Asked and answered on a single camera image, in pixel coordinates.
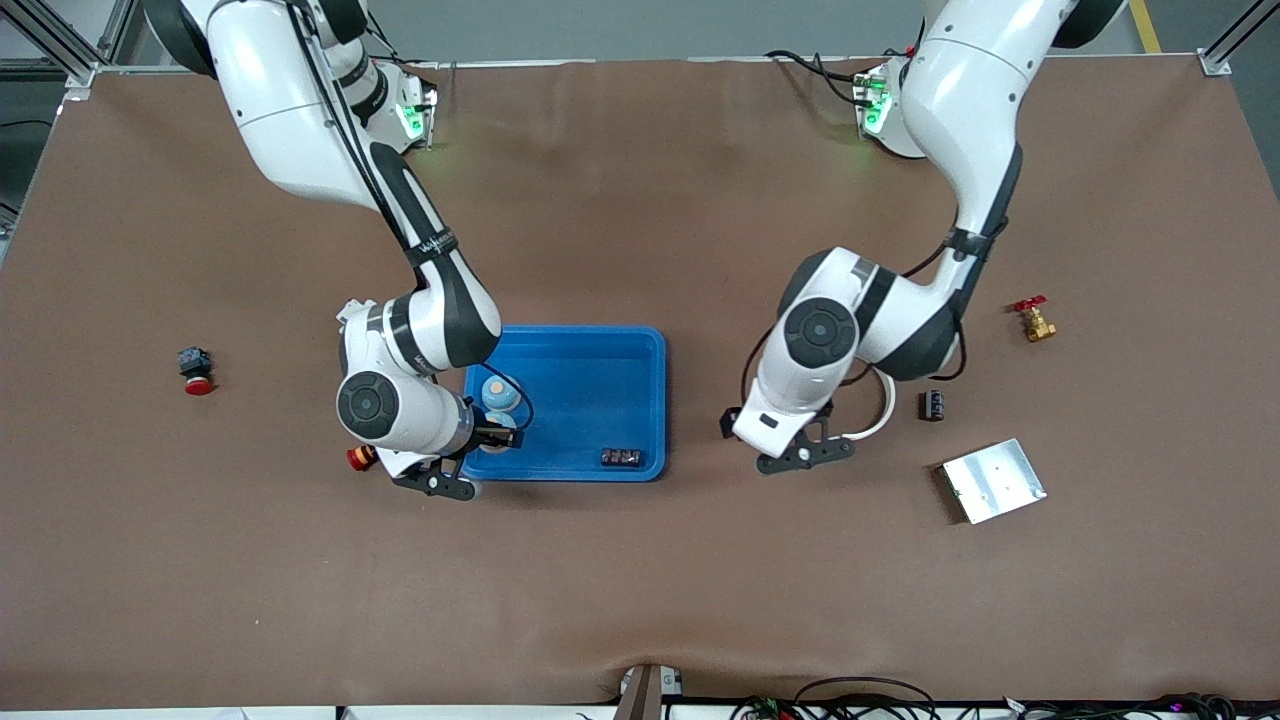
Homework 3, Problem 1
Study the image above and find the blue plastic tray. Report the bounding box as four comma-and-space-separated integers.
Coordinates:
458, 323, 669, 483

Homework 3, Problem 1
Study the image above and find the white curved plastic clamp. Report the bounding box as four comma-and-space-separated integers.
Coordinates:
845, 366, 898, 443

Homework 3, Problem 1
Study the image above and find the silver metal plate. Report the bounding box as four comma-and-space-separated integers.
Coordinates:
938, 437, 1049, 526

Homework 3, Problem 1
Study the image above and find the red push button black body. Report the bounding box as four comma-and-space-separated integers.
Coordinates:
177, 346, 217, 397

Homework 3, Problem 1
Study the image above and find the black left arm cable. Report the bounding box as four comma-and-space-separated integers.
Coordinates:
738, 215, 1013, 403

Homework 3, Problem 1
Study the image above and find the metal table edge bracket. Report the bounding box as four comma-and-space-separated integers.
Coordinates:
615, 663, 686, 720

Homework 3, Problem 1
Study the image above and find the black cable loop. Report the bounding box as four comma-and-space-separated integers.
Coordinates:
793, 677, 938, 720

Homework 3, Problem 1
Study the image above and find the brass valve red handle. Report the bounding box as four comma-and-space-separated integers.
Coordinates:
1010, 295, 1059, 344

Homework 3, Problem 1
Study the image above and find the black left base cable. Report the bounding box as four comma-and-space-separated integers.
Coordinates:
763, 48, 863, 107

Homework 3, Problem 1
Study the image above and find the mixed cable bundle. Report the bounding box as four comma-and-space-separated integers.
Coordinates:
730, 693, 1280, 720

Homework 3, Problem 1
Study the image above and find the aluminium frame post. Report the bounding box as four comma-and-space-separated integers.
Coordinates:
0, 0, 136, 89
1195, 0, 1280, 79

